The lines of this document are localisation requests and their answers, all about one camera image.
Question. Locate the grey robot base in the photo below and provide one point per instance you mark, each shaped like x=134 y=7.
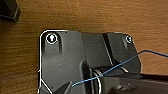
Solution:
x=66 y=56

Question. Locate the dark furniture leg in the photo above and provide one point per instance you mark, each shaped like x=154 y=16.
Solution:
x=8 y=10

